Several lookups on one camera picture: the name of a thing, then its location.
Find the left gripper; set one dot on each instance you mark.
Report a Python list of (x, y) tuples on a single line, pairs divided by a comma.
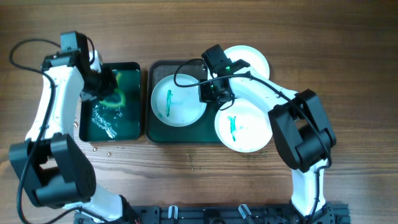
[(106, 86)]

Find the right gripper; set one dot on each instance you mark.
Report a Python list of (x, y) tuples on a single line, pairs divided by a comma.
[(206, 93)]

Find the green yellow scrub sponge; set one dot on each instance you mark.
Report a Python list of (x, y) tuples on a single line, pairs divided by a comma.
[(117, 99)]

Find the white plate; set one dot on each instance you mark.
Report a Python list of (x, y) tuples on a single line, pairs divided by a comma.
[(242, 127), (259, 66), (176, 106)]

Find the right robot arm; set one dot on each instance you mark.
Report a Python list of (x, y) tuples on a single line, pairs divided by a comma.
[(301, 130)]

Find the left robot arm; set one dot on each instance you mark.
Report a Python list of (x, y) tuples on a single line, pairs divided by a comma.
[(53, 171)]

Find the black water basin tray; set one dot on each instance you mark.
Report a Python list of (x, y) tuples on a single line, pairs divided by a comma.
[(99, 123)]

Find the dark brown serving tray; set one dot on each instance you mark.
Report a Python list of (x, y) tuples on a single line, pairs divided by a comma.
[(200, 132)]

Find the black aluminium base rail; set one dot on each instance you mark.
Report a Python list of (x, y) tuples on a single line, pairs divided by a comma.
[(277, 213)]

